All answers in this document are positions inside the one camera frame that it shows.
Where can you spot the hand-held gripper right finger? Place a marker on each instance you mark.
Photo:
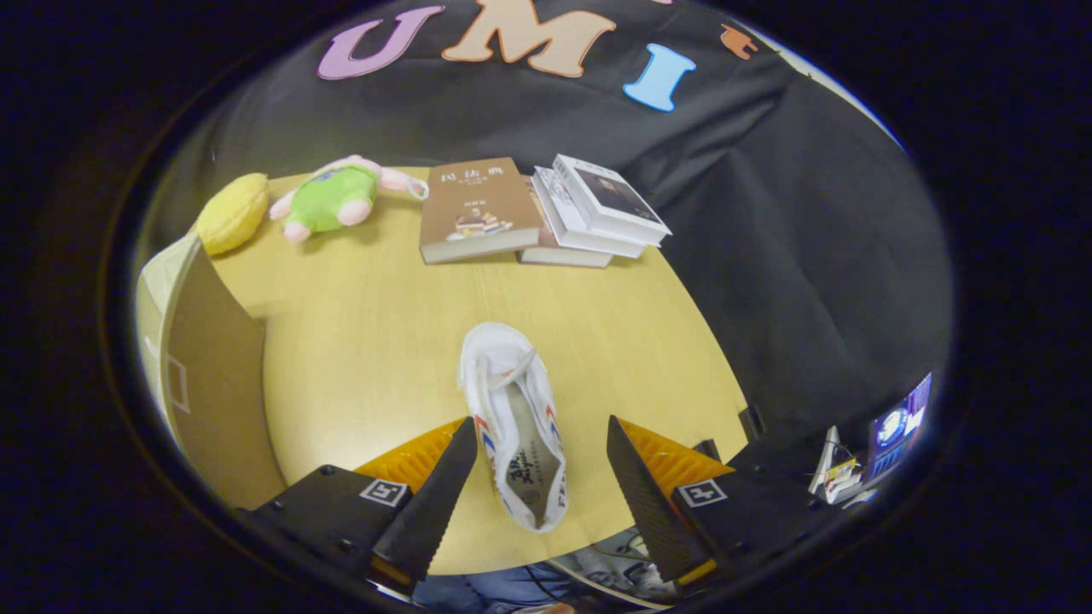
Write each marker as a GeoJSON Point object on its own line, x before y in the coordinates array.
{"type": "Point", "coordinates": [653, 503]}

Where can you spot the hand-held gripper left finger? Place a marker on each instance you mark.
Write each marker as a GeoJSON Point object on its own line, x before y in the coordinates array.
{"type": "Point", "coordinates": [426, 512]}

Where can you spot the white canvas shoe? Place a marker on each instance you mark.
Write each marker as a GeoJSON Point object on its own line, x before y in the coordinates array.
{"type": "Point", "coordinates": [490, 350]}

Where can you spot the beige fabric storage box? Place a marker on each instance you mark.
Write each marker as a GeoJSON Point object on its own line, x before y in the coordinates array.
{"type": "Point", "coordinates": [217, 384]}

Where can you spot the person's blue trousers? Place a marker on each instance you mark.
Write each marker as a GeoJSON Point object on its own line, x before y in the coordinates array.
{"type": "Point", "coordinates": [495, 588]}

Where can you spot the white upright panel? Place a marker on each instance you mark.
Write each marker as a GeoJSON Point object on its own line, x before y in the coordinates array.
{"type": "Point", "coordinates": [823, 460]}

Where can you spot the lit computer monitor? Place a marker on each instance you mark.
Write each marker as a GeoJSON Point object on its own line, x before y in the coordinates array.
{"type": "Point", "coordinates": [896, 426]}

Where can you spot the thin pale book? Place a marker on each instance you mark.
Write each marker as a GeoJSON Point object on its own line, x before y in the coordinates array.
{"type": "Point", "coordinates": [563, 258]}

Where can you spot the black backdrop cloth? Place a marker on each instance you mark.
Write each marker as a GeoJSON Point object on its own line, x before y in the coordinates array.
{"type": "Point", "coordinates": [810, 256]}

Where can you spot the plain white book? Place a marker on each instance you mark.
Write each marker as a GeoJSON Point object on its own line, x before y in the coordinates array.
{"type": "Point", "coordinates": [563, 222]}

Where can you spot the white book with dark cover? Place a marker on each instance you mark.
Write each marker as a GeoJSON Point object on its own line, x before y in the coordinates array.
{"type": "Point", "coordinates": [614, 196]}

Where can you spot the brown book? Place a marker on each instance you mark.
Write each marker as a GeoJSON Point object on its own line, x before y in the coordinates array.
{"type": "Point", "coordinates": [478, 205]}

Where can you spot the green and pink plush toy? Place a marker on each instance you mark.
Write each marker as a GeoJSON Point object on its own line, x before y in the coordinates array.
{"type": "Point", "coordinates": [328, 200]}

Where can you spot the round yellow plush toy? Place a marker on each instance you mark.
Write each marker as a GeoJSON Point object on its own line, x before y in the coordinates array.
{"type": "Point", "coordinates": [230, 213]}

